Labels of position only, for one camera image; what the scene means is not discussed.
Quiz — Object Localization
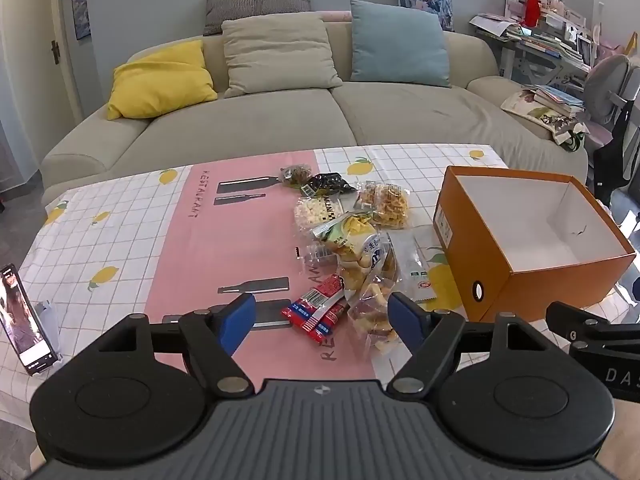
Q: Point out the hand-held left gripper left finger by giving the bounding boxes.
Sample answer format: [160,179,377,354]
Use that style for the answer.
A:
[92,292,257,397]

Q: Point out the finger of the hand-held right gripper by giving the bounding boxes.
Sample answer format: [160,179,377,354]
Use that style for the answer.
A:
[546,301,616,344]

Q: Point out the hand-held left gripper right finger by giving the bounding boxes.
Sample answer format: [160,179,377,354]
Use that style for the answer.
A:
[386,291,551,397]

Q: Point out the orange cardboard box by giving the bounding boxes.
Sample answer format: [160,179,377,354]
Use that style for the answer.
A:
[432,165,637,323]

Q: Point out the black snack packet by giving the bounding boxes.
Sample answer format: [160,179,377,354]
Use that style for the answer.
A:
[300,172,357,198]

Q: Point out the clear packet of brown nuts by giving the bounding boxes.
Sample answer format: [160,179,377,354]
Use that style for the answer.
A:
[279,161,312,189]

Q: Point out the person's right forearm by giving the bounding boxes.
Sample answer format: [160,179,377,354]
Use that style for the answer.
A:
[597,399,640,480]

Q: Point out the clear pastry packet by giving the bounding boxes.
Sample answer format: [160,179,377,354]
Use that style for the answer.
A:
[346,282,403,358]

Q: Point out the blue and white bread packet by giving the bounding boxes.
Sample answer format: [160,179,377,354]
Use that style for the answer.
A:
[340,232,398,293]

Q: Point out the red snack packet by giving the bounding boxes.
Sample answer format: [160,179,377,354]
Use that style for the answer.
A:
[280,300,350,345]
[300,274,347,309]

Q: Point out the yellow snack packet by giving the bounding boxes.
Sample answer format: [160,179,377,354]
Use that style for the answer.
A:
[311,211,377,260]

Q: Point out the golden waffle cookie packet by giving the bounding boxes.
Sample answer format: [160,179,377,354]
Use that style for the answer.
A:
[355,181,412,230]

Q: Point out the pink and white checked tablecloth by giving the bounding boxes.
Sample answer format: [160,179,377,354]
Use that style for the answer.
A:
[0,144,632,428]

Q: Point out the white puffed snack packet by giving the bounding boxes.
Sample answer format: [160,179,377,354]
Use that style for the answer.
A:
[293,195,346,233]

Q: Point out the dark cloth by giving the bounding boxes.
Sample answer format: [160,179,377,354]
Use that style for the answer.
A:
[595,105,640,206]

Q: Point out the white phone stand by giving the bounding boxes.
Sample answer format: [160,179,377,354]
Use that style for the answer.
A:
[32,300,63,366]

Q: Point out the stack of magazines on sofa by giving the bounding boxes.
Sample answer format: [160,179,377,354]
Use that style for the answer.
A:
[501,91,591,153]

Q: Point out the beige sofa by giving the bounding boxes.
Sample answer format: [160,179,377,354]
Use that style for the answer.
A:
[40,10,590,206]

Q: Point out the smartphone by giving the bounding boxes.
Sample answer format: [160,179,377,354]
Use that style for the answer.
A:
[0,262,57,377]

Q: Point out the stack of books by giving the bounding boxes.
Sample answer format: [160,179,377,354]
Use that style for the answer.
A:
[520,85,586,118]

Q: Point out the grey office chair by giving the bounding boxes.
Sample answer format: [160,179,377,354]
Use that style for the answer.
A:
[582,52,640,206]

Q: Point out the yellow cushion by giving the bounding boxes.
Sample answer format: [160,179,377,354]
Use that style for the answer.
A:
[106,40,219,121]

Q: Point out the beige cushion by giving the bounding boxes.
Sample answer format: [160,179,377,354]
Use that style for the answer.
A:
[220,12,344,99]

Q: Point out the light blue cushion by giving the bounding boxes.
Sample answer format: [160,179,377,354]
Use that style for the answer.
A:
[349,0,452,88]

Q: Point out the cluttered grey desk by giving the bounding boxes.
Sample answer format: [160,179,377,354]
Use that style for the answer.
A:
[469,0,626,91]

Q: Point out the white door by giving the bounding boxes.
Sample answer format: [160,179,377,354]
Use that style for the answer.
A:
[37,0,83,128]

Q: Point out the grey patterned cushion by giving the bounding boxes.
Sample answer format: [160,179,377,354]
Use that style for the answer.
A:
[202,0,312,37]

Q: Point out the wall poster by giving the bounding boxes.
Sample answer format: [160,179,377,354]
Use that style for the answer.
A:
[70,0,92,41]

